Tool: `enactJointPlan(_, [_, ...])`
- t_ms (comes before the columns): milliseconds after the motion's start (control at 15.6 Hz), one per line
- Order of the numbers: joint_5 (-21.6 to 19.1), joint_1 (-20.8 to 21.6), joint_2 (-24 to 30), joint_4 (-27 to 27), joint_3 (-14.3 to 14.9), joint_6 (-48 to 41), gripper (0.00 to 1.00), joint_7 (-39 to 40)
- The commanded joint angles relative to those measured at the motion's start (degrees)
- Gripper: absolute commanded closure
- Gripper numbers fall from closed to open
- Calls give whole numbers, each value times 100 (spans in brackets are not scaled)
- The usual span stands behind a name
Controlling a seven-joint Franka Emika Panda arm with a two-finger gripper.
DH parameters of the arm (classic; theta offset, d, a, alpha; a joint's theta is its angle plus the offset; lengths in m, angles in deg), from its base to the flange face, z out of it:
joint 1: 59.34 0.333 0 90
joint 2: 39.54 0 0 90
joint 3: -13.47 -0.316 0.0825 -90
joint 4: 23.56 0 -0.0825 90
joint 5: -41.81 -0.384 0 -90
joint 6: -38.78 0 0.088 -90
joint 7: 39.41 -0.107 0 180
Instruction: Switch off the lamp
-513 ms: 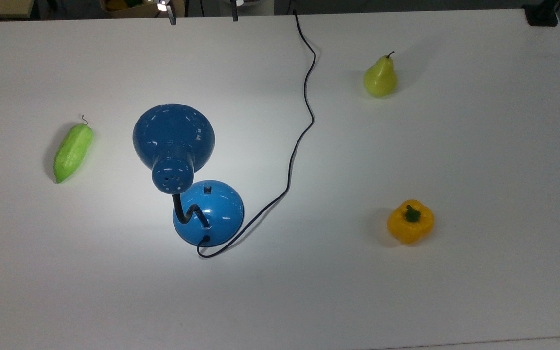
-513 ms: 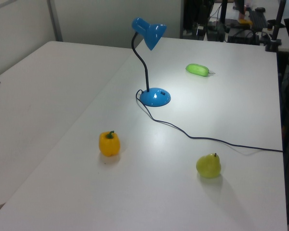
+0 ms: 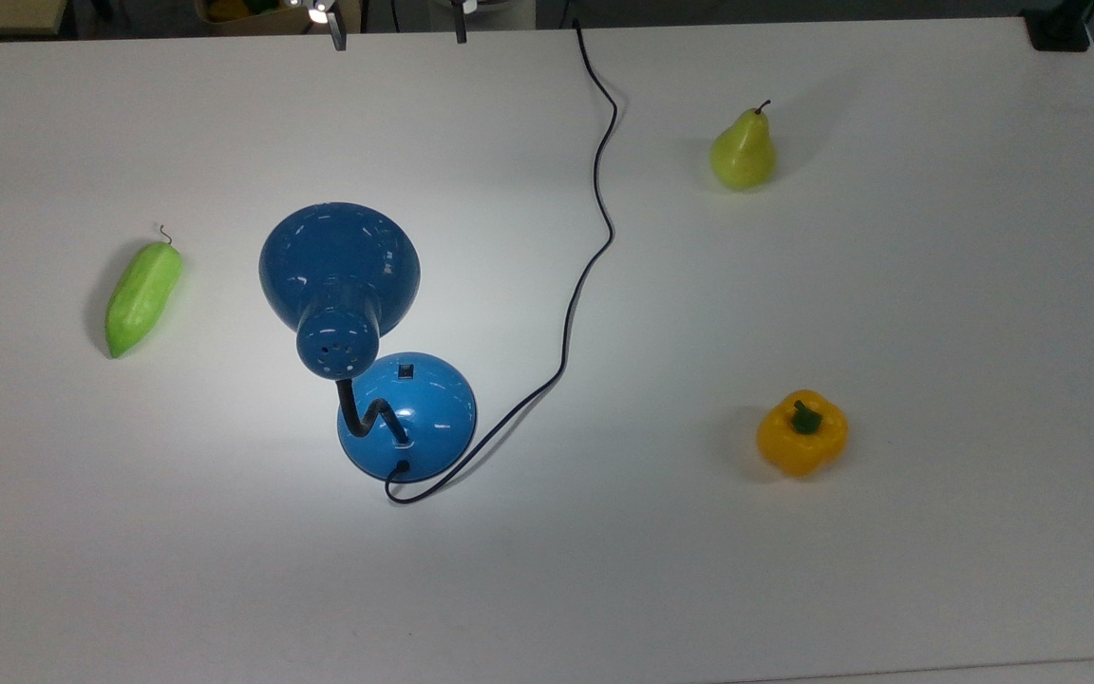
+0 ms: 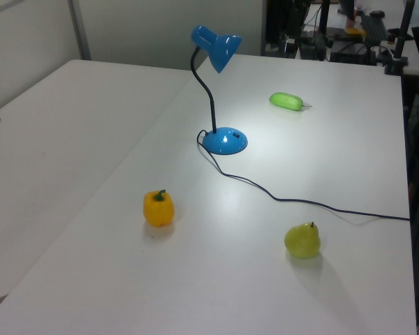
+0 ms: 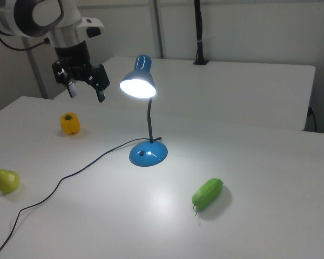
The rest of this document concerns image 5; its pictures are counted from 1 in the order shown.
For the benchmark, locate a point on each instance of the blue desk lamp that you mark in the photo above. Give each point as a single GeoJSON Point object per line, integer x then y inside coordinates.
{"type": "Point", "coordinates": [148, 155]}

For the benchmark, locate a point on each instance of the black pole with clamp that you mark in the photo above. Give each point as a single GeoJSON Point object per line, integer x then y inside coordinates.
{"type": "Point", "coordinates": [199, 32]}

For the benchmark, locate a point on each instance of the yellow bell pepper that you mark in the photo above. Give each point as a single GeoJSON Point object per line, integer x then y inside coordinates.
{"type": "Point", "coordinates": [70, 125]}

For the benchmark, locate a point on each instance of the green chili pepper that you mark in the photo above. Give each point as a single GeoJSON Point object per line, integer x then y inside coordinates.
{"type": "Point", "coordinates": [208, 197]}

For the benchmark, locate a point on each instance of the green yellow pear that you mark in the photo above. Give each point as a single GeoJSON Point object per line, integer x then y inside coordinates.
{"type": "Point", "coordinates": [6, 182]}

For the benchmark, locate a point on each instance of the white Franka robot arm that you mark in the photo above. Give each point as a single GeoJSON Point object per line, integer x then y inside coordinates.
{"type": "Point", "coordinates": [64, 24]}

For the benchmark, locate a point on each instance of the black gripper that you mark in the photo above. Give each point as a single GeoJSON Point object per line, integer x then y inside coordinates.
{"type": "Point", "coordinates": [75, 63]}

